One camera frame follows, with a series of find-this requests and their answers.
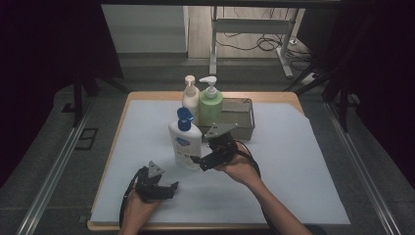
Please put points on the white cabinet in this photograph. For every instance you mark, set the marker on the white cabinet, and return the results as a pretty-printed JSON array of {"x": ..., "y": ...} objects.
[{"x": 147, "y": 29}]

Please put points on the aluminium rail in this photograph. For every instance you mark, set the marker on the aluminium rail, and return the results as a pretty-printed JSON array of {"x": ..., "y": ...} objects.
[
  {"x": 52, "y": 176},
  {"x": 362, "y": 169}
]

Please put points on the white metal desk frame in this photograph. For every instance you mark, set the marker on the white metal desk frame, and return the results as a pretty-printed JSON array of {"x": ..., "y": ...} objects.
[{"x": 251, "y": 25}]

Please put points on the cream pump bottle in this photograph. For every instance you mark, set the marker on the cream pump bottle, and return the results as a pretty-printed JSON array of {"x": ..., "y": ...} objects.
[{"x": 191, "y": 98}]

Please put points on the dark metal stand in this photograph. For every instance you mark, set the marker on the dark metal stand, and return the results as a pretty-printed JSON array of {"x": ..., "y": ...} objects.
[
  {"x": 77, "y": 98},
  {"x": 342, "y": 104}
]

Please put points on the white bottle with blue pump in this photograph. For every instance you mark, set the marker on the white bottle with blue pump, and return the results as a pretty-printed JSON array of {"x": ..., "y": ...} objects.
[{"x": 186, "y": 147}]

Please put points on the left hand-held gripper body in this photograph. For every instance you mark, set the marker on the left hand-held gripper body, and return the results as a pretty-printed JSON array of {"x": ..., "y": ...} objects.
[{"x": 148, "y": 189}]

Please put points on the person's left hand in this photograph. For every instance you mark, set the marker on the person's left hand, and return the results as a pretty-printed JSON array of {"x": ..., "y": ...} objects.
[{"x": 140, "y": 212}]

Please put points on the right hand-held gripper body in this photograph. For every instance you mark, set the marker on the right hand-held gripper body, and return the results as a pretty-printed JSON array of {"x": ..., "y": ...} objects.
[{"x": 223, "y": 147}]

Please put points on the metal mesh basket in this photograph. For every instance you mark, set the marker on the metal mesh basket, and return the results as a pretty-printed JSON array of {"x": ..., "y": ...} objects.
[{"x": 239, "y": 117}]

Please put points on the white power strip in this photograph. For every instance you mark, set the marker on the white power strip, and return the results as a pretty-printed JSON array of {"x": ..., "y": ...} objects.
[{"x": 310, "y": 79}]

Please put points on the green bottle with white pump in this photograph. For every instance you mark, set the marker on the green bottle with white pump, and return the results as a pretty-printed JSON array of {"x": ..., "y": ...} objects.
[{"x": 211, "y": 111}]

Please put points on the person's right hand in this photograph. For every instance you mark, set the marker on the person's right hand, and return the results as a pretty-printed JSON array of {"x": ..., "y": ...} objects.
[{"x": 243, "y": 169}]

